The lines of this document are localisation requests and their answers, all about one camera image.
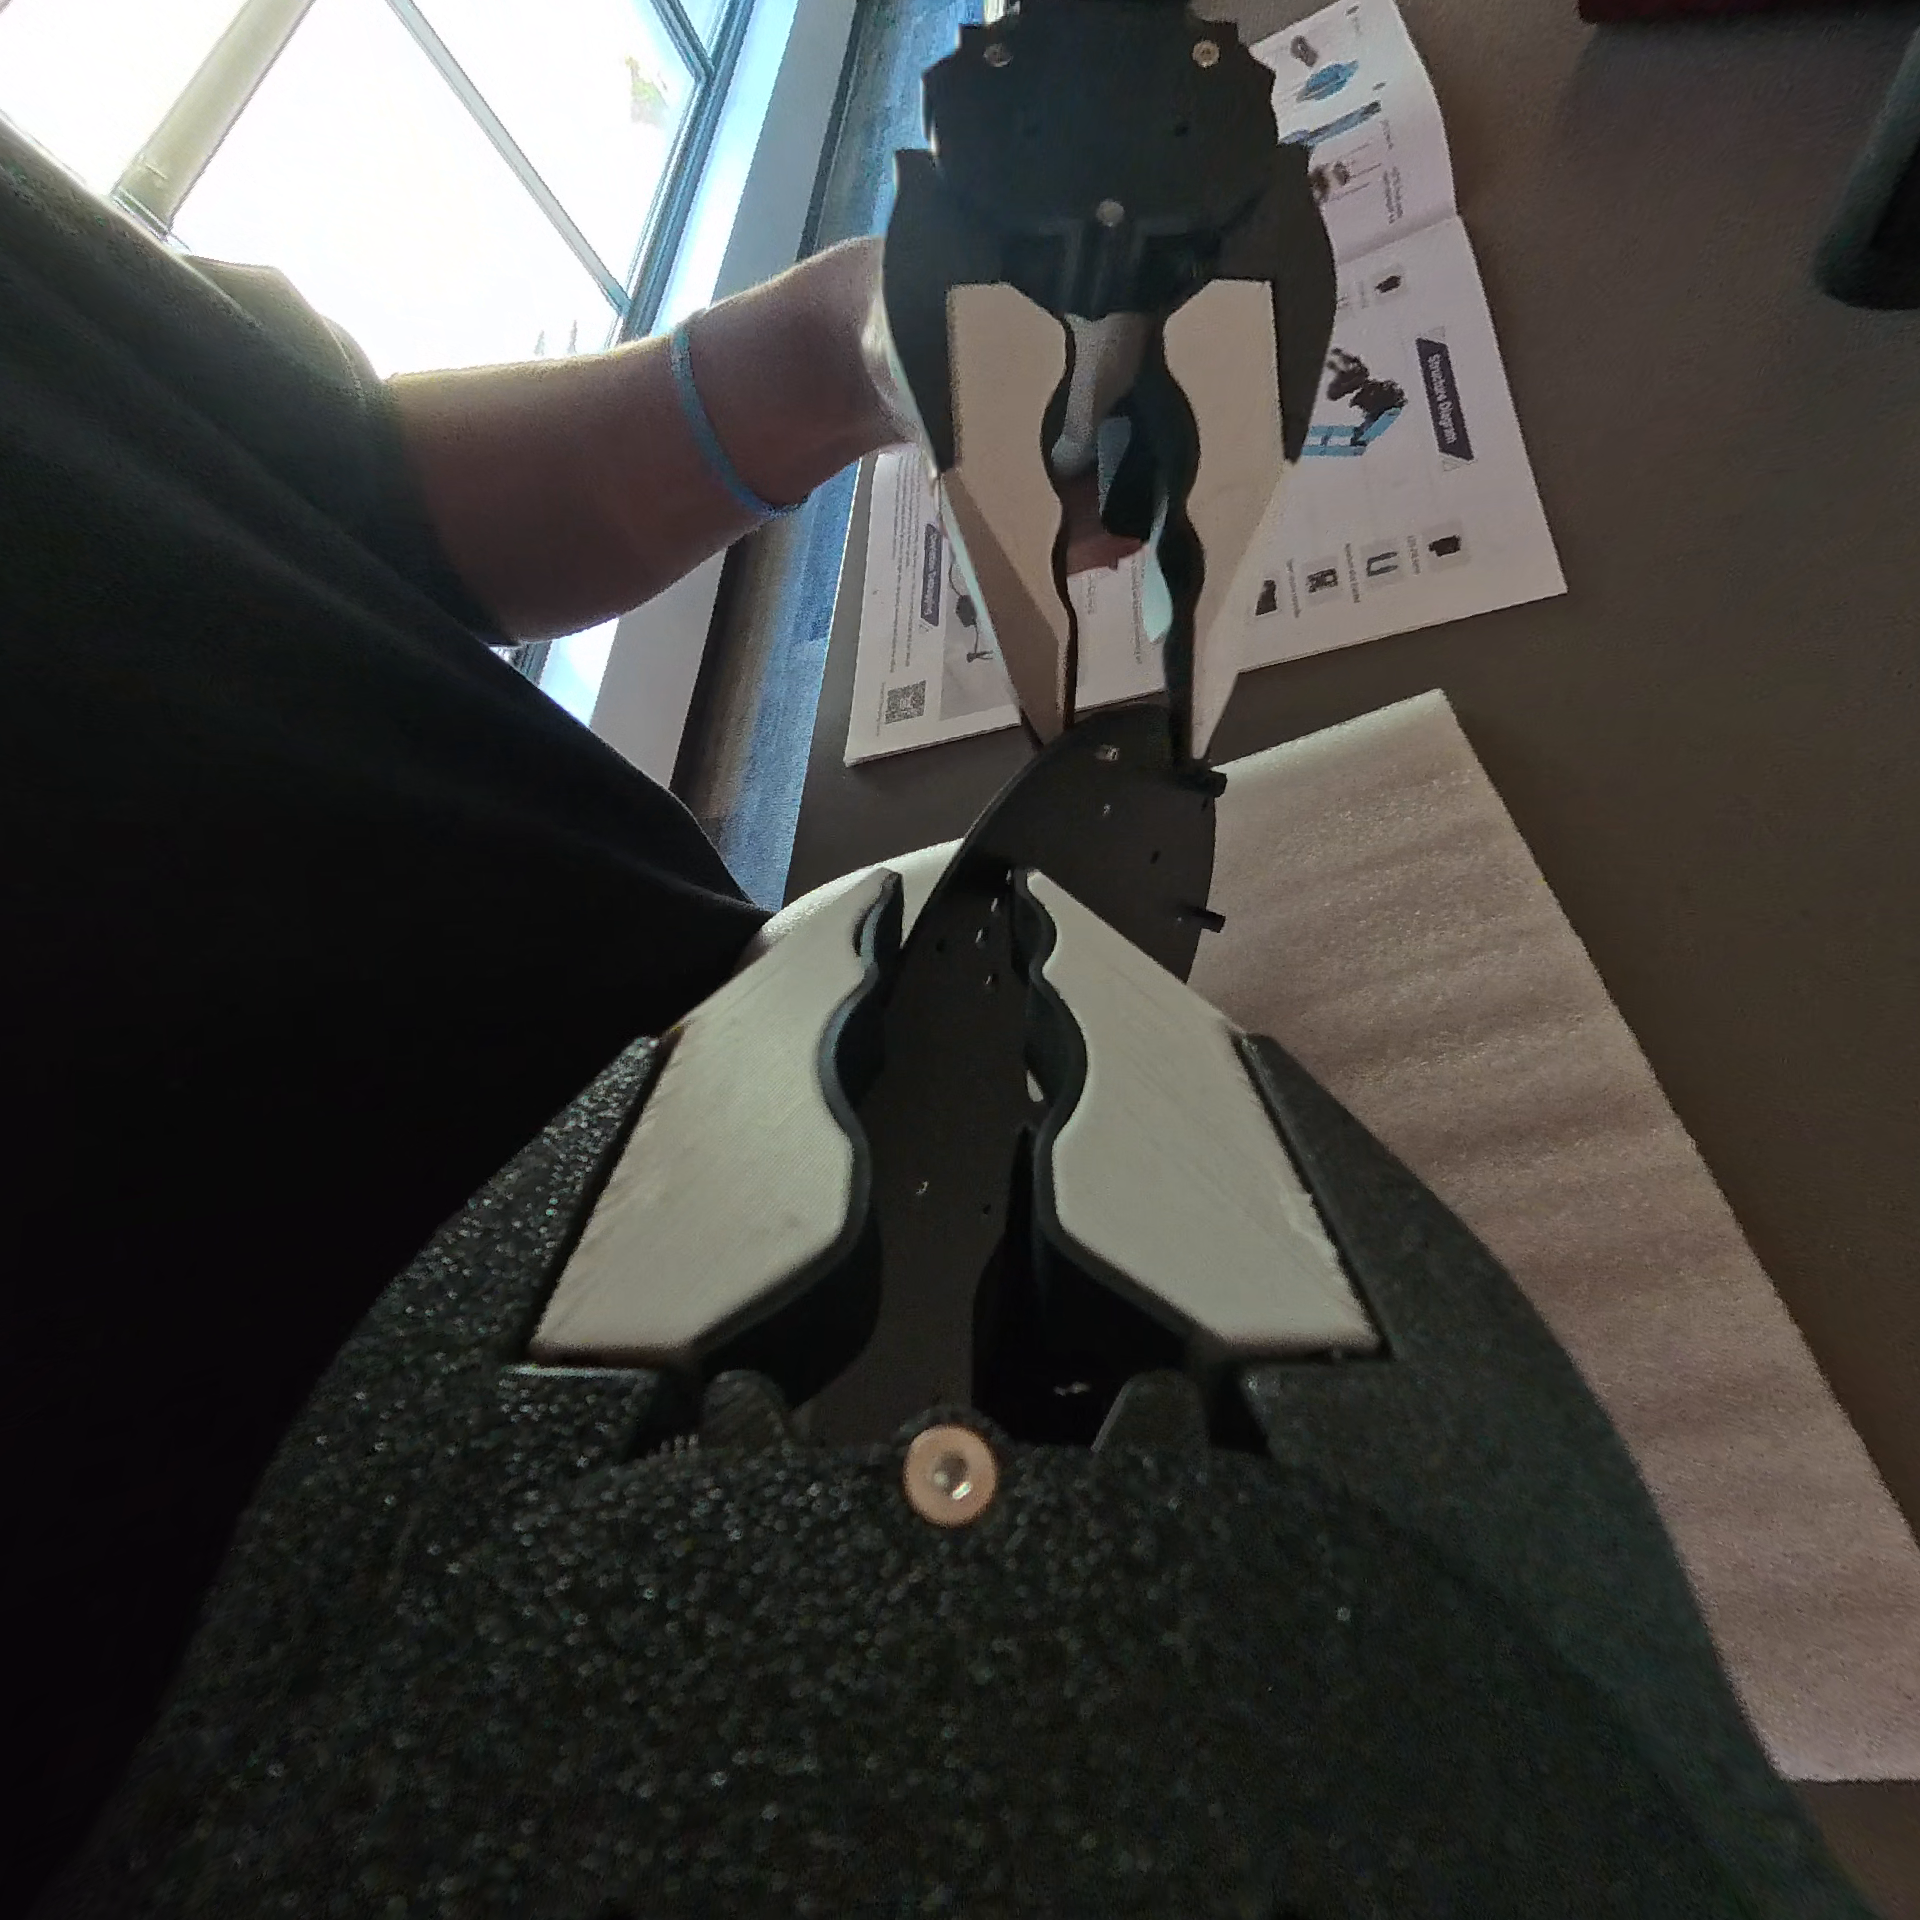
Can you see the window with grey frame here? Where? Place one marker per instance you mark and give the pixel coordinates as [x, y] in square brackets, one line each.
[451, 149]

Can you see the printed instruction leaflet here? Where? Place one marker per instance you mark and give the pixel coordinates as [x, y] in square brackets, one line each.
[1427, 451]

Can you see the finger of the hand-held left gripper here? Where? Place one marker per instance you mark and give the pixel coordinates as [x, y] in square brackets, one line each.
[1239, 435]
[999, 435]

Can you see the black metal chassis plate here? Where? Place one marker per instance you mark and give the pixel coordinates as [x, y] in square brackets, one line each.
[1111, 869]

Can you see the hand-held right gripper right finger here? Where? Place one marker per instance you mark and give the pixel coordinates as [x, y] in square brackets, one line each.
[1202, 1201]

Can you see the person's left hand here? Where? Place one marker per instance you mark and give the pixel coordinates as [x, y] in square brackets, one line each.
[857, 345]

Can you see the white foam sheet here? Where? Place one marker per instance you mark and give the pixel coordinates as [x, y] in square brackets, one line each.
[1499, 1127]

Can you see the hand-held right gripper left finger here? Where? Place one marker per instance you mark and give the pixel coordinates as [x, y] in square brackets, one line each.
[706, 1185]

